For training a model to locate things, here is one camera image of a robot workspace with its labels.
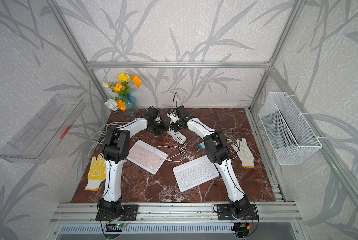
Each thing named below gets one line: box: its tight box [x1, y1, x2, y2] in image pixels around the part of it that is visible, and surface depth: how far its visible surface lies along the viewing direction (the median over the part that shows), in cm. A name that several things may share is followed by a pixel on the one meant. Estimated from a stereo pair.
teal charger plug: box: [198, 142, 206, 151], surface depth 98 cm
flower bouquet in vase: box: [102, 73, 143, 117], surface depth 93 cm
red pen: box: [59, 124, 73, 140], surface depth 69 cm
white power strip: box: [166, 129, 187, 144], surface depth 102 cm
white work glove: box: [231, 138, 255, 168], surface depth 96 cm
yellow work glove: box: [84, 153, 107, 191], surface depth 88 cm
